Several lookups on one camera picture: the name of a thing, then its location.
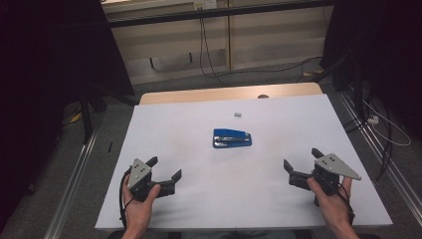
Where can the white wall socket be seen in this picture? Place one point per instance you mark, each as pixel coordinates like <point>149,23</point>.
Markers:
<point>205,4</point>

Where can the person's left hand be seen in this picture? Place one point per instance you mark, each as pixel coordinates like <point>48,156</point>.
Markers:
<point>137,212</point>

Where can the small black floor item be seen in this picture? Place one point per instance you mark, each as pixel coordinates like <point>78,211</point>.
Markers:
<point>110,147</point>

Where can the person's right hand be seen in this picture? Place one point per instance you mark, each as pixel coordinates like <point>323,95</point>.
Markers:
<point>333,209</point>

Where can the black metal stand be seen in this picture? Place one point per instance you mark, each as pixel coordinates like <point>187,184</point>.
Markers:
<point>87,113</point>
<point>356,86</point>

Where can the white table cover sheet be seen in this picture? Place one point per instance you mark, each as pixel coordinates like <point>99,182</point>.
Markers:
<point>199,186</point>

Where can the small black wall bracket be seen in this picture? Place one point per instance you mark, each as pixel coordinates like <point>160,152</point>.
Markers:
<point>152,63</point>
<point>190,57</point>

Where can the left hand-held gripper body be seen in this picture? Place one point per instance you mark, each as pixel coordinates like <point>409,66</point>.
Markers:
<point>139,174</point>

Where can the blue stapler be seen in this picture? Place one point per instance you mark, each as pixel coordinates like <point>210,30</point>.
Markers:
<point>232,134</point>

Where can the white power strip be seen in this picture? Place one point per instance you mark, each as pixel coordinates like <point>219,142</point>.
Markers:
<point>373,119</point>

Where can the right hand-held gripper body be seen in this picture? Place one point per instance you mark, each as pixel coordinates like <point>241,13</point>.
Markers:
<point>333,166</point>

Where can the aluminium floor rail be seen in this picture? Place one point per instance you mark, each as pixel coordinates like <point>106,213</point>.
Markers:
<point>381,156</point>
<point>71,189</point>

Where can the dark round table grommet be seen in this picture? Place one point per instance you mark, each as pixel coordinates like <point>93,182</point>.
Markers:
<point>263,96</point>

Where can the black curtain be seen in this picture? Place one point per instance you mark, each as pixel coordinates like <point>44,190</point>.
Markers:
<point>381,49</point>
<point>49,66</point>

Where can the small grey staple block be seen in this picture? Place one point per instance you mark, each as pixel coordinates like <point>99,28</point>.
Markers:
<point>237,114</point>

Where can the black horizontal bar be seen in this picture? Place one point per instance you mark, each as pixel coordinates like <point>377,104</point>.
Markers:
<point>215,12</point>

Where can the yellow floor tape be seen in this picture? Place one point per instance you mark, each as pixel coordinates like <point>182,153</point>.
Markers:
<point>77,117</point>

